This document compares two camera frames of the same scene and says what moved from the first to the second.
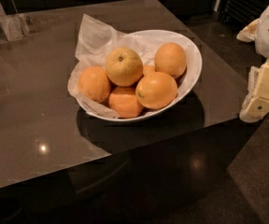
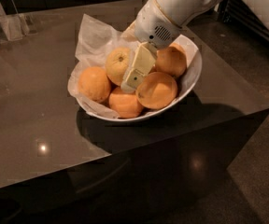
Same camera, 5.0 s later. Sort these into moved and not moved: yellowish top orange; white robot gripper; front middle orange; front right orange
Moved: white robot gripper
Not moved: front right orange; front middle orange; yellowish top orange
